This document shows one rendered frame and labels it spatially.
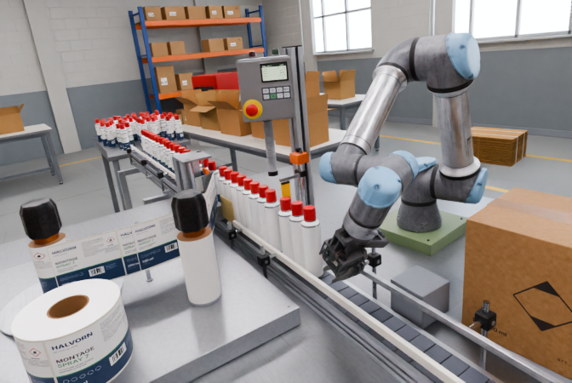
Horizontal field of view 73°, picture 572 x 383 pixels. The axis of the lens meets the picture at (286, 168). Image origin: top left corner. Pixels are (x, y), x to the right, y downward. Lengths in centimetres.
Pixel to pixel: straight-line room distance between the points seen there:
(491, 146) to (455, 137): 390
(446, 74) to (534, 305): 56
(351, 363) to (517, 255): 41
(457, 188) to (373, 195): 57
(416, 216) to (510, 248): 54
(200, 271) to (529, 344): 73
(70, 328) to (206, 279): 32
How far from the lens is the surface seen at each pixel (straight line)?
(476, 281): 95
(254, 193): 128
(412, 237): 135
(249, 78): 121
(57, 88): 841
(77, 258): 120
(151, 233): 120
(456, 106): 115
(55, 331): 90
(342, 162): 90
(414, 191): 135
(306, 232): 105
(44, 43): 842
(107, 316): 90
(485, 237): 89
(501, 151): 507
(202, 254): 101
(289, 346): 100
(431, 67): 109
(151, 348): 101
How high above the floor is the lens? 149
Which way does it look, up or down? 17 degrees down
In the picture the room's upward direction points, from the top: 6 degrees counter-clockwise
